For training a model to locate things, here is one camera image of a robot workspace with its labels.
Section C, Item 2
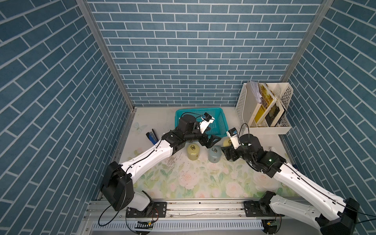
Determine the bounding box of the grey-blue tea canister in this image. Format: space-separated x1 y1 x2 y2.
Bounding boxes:
208 146 222 164

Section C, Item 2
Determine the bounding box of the yellow-green tea canister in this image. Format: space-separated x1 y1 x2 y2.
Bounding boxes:
187 143 200 161
222 138 233 147

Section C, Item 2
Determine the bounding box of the teal plastic basket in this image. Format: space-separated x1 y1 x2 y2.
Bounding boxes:
175 108 229 138

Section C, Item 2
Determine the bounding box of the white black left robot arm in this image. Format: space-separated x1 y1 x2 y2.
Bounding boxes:
100 113 221 212

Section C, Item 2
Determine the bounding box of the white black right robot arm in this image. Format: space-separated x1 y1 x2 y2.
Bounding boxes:
221 128 359 235

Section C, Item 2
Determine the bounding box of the white binder with papers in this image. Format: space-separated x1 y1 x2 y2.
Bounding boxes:
242 81 262 127

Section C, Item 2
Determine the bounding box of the dark cover book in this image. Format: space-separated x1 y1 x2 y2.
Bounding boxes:
265 99 285 127

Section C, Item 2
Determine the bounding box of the yellow cover book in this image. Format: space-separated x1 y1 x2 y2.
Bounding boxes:
255 83 277 125

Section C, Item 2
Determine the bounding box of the white perforated file holder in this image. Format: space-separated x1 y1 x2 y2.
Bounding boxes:
236 82 293 135

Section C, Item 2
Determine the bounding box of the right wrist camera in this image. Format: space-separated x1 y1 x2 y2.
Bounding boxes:
227 127 240 150

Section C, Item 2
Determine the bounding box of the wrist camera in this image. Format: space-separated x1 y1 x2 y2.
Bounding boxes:
199 113 215 134
227 127 240 150

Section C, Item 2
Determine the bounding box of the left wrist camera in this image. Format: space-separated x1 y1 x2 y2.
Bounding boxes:
199 113 215 134

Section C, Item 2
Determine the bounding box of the aluminium front rail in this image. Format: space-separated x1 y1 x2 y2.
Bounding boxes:
83 198 321 223

